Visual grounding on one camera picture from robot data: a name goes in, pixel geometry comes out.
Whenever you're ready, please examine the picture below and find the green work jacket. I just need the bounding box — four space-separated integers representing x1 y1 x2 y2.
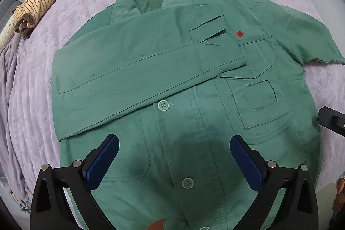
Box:
52 0 344 229

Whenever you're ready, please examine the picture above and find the person's right hand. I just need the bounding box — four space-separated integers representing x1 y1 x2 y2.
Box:
333 176 345 213

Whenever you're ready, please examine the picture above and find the person's left hand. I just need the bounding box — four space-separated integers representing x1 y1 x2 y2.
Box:
146 218 166 230

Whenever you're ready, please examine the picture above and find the lilac plush bed blanket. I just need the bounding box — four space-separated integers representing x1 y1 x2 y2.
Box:
0 0 345 209

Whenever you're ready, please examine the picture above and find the cream knitted pillow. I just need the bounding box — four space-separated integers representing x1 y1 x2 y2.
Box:
0 15 19 49

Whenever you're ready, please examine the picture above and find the beige striped folded garment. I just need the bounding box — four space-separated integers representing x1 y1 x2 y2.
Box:
13 0 56 36

